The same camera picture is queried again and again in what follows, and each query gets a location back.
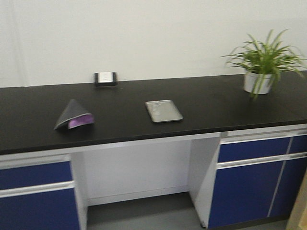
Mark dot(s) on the silver metal tray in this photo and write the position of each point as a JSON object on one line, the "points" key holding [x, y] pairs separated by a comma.
{"points": [[163, 111]]}

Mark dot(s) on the white plant pot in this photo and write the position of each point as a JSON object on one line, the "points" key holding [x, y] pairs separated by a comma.
{"points": [[257, 84]]}

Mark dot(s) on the blue white lab cabinet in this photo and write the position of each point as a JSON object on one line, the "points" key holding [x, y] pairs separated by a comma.
{"points": [[232, 177]]}

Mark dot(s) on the gray purple cloth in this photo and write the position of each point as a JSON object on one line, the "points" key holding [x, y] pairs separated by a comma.
{"points": [[74, 115]]}

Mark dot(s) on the black white power socket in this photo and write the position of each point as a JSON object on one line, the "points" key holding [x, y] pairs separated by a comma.
{"points": [[103, 79]]}

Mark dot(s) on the green spider plant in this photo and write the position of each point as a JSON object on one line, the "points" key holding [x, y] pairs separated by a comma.
{"points": [[267, 57]]}

